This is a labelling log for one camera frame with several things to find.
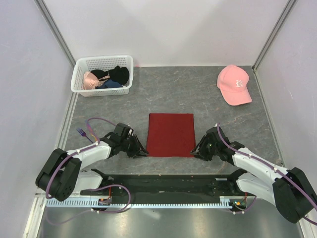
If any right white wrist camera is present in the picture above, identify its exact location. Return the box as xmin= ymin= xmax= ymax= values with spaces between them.
xmin=206 ymin=127 xmax=230 ymax=147

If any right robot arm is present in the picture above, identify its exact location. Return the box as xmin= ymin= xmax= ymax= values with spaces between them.
xmin=191 ymin=125 xmax=317 ymax=223

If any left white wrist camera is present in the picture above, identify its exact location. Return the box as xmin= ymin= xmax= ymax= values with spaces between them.
xmin=113 ymin=122 xmax=134 ymax=139

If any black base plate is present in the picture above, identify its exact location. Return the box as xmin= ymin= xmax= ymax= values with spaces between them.
xmin=80 ymin=169 xmax=253 ymax=203

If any light blue cable duct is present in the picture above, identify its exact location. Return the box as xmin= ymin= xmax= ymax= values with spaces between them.
xmin=46 ymin=197 xmax=233 ymax=209

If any pink baseball cap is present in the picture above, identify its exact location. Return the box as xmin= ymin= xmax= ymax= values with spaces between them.
xmin=217 ymin=65 xmax=252 ymax=106

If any pink cloth in basket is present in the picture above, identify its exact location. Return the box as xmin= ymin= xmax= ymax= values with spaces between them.
xmin=83 ymin=72 xmax=100 ymax=90

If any aluminium frame post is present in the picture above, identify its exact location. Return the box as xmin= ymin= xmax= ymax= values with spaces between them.
xmin=252 ymin=0 xmax=297 ymax=72
xmin=34 ymin=0 xmax=76 ymax=67

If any white plastic basket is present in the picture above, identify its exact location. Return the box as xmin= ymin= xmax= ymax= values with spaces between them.
xmin=71 ymin=55 xmax=134 ymax=97

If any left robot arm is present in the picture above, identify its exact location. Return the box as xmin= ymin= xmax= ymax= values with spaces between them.
xmin=35 ymin=123 xmax=149 ymax=201

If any dark red cloth napkin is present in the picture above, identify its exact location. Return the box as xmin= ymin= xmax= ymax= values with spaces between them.
xmin=146 ymin=113 xmax=196 ymax=157

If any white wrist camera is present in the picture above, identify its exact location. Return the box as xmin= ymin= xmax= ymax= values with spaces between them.
xmin=206 ymin=127 xmax=230 ymax=147
xmin=113 ymin=122 xmax=134 ymax=139

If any left aluminium frame post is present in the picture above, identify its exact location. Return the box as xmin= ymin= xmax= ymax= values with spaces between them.
xmin=34 ymin=0 xmax=76 ymax=67

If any blue cloth in basket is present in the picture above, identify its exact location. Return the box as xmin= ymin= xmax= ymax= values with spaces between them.
xmin=96 ymin=79 xmax=123 ymax=89

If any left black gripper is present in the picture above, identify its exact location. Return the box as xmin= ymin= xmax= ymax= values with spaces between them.
xmin=120 ymin=134 xmax=149 ymax=159

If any front aluminium rail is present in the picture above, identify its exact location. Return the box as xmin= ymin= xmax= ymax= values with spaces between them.
xmin=34 ymin=177 xmax=304 ymax=198

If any black cloth in basket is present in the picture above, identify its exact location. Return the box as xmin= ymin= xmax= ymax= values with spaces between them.
xmin=90 ymin=66 xmax=130 ymax=85

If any right aluminium frame post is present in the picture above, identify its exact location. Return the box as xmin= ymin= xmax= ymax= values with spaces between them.
xmin=252 ymin=0 xmax=297 ymax=72

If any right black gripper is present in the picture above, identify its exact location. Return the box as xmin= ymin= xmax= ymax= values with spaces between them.
xmin=189 ymin=134 xmax=219 ymax=161

